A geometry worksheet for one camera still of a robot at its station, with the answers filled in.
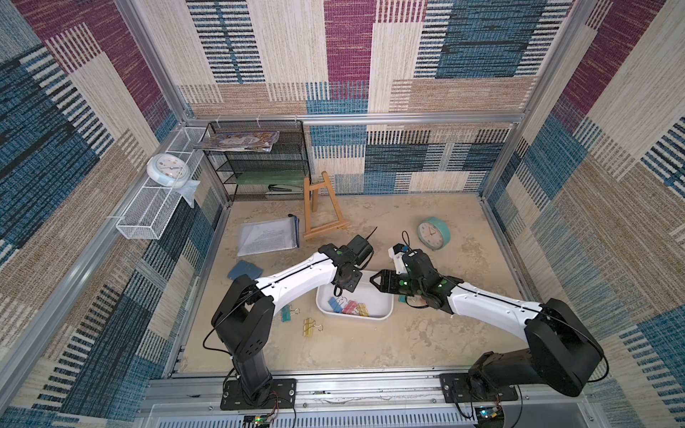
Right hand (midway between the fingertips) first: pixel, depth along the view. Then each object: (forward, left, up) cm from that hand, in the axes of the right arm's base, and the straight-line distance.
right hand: (374, 278), depth 85 cm
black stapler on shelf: (+41, +38, +1) cm, 56 cm away
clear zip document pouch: (+24, +40, -9) cm, 48 cm away
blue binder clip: (-5, +13, -9) cm, 16 cm away
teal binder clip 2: (-9, -7, +5) cm, 12 cm away
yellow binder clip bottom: (-7, +4, -8) cm, 11 cm away
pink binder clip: (-6, +8, -7) cm, 13 cm away
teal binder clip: (-8, +29, -8) cm, 31 cm away
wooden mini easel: (+27, +21, +8) cm, 35 cm away
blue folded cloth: (+9, +45, -7) cm, 47 cm away
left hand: (+1, +9, -2) cm, 10 cm away
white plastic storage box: (-5, -2, -10) cm, 11 cm away
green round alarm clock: (+18, -23, -1) cm, 29 cm away
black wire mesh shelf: (+47, +43, +11) cm, 65 cm away
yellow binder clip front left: (-12, +21, -8) cm, 25 cm away
